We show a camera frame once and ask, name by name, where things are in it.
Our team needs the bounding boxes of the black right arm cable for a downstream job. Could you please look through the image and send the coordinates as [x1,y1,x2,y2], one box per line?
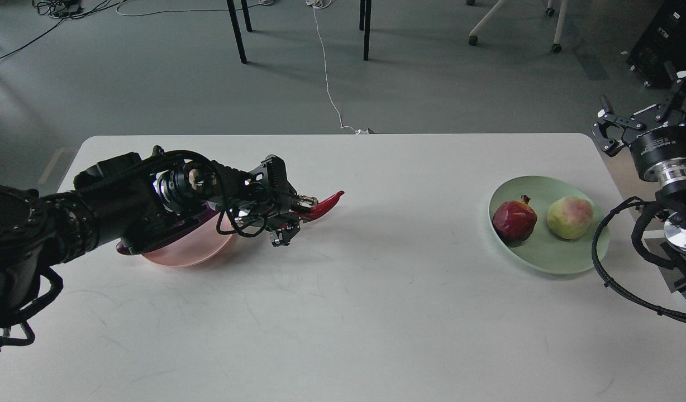
[592,197,686,327]

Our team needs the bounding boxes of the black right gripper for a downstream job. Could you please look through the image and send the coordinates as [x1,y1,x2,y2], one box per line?
[593,61,686,181]

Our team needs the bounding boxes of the black equipment case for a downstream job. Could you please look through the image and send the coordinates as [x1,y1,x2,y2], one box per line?
[627,1,686,88]

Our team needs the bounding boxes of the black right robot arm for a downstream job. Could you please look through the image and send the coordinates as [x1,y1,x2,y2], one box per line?
[591,61,686,323]

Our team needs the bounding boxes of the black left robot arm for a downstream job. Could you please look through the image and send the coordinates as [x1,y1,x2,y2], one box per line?
[0,146,341,352]

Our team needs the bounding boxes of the purple eggplant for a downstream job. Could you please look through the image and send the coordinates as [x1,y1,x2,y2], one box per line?
[115,204,216,255]

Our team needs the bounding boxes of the red pomegranate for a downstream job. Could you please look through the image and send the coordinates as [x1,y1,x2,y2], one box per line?
[492,194,538,243]

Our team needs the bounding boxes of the black table leg left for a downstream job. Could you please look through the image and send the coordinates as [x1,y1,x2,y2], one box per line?
[226,0,253,64]

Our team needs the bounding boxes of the white office chair base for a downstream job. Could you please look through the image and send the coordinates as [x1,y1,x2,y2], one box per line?
[466,1,571,54]

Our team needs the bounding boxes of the green plate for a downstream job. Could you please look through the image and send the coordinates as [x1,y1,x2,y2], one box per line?
[488,175,604,275]

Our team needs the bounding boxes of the black table leg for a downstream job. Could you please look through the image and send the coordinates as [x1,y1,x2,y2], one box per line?
[226,0,253,64]
[359,0,372,61]

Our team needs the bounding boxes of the black floor cables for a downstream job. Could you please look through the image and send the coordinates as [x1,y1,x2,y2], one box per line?
[0,0,126,66]

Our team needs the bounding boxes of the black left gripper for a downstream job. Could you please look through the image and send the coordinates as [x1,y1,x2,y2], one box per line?
[208,155,305,247]

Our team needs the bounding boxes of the red chili pepper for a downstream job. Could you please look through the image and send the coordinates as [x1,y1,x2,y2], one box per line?
[290,190,345,222]

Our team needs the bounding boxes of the pink plate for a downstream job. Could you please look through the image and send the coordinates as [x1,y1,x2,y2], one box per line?
[142,213,234,267]

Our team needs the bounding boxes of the black table leg right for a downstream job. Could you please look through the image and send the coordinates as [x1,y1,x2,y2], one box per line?
[359,0,372,61]

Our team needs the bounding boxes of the white floor cable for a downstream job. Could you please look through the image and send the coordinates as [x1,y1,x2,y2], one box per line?
[307,0,371,135]

